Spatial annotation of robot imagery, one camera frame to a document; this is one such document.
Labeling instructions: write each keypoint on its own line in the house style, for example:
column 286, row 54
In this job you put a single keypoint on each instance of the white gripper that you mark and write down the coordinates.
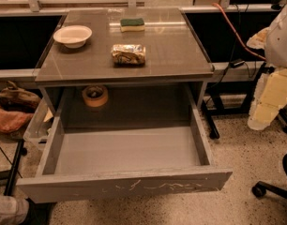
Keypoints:
column 280, row 42

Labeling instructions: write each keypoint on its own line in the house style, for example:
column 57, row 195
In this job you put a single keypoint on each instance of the open grey top drawer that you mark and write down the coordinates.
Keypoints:
column 146, row 140

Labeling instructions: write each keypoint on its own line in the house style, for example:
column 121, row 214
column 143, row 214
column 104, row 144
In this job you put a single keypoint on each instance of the black power adapter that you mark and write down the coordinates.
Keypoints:
column 236, row 63

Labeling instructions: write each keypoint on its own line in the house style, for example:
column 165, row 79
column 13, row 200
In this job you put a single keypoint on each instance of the green yellow sponge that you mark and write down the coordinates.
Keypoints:
column 130, row 25

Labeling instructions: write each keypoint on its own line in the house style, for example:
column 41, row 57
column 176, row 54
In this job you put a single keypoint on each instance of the brown tape roll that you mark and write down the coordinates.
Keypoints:
column 95, row 95

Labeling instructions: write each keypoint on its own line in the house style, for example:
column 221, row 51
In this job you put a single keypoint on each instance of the white bowl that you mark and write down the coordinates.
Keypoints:
column 72, row 35

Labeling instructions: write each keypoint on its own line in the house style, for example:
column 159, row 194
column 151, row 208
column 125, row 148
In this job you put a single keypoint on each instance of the clear plastic bin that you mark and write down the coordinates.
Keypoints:
column 38, row 129

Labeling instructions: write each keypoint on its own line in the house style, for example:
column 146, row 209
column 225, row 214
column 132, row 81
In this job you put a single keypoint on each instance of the brown bag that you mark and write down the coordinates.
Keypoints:
column 13, row 95

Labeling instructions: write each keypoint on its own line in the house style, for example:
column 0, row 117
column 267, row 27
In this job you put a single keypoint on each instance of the orange cloth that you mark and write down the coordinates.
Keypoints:
column 11, row 121

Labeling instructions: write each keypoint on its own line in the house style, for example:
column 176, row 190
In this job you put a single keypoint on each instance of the black stand leg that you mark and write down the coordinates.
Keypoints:
column 14, row 168

